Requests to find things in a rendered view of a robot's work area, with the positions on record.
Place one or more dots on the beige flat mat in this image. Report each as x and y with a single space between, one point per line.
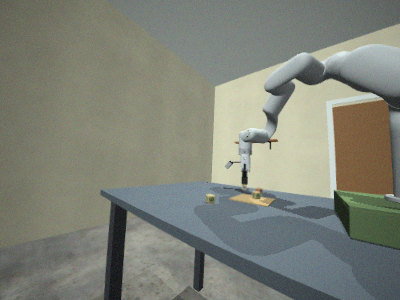
248 199

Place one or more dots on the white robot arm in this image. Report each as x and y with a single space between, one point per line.
373 67

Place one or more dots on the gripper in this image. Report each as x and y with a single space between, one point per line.
246 166

